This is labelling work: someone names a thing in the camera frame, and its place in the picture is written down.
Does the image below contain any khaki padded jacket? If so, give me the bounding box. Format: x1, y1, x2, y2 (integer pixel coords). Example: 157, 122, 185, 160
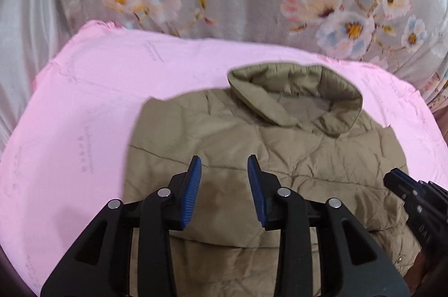
122, 62, 422, 297

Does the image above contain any pink bed sheet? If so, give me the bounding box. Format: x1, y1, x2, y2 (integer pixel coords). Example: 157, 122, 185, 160
0, 20, 445, 297

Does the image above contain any dark brown cloth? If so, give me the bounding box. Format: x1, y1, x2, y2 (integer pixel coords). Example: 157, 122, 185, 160
406, 246, 448, 297

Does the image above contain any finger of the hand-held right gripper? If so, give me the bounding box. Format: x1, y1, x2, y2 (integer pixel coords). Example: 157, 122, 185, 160
383, 168, 421, 205

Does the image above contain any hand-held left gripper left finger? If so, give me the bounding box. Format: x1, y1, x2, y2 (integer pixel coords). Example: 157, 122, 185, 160
40, 156, 203, 297

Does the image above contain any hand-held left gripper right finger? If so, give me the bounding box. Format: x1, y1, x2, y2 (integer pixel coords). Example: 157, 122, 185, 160
247, 154, 410, 297

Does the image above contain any silver satin cloth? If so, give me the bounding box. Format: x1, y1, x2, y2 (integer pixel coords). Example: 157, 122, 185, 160
0, 0, 85, 150

